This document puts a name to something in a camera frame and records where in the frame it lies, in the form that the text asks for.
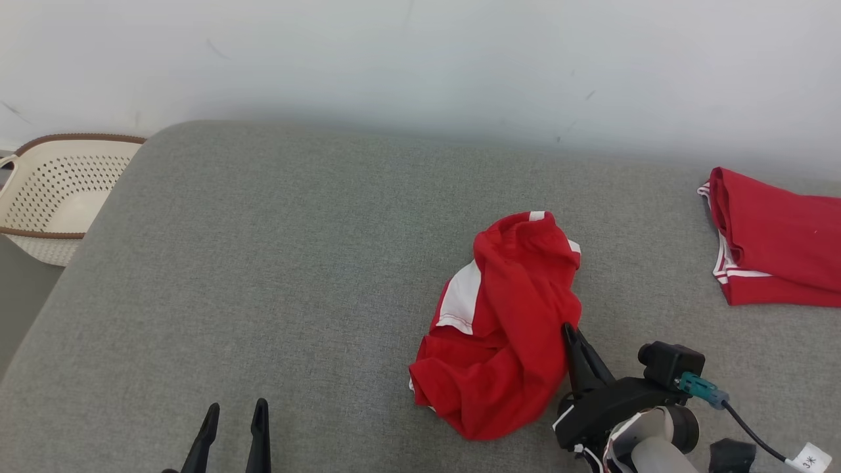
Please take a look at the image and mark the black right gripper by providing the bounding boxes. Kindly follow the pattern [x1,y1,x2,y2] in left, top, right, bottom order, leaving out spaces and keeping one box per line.
[555,323,684,453]

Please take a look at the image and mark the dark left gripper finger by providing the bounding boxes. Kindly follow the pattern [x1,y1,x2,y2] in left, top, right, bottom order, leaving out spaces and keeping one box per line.
[181,403,220,473]
[246,399,271,473]

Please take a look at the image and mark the red shorts with white stripes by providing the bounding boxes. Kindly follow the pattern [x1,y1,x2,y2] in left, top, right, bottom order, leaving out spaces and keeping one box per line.
[409,211,583,441]

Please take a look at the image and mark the red basketball jersey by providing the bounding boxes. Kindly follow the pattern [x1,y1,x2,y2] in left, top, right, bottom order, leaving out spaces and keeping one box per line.
[698,167,841,307]

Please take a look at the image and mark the cream perforated laundry basket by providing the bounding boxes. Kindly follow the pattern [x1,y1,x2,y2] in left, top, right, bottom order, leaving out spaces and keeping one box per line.
[0,133,147,267]

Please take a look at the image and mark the black cable with teal connector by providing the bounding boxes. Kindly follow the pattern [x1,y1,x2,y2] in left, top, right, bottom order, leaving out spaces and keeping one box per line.
[675,371,789,462]

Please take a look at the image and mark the black cable holder block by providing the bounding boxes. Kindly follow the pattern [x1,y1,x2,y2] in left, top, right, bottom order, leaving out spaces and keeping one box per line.
[708,438,757,473]

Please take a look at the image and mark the white cable label tag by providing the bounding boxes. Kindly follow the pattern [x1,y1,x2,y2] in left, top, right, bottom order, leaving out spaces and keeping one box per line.
[785,442,833,473]

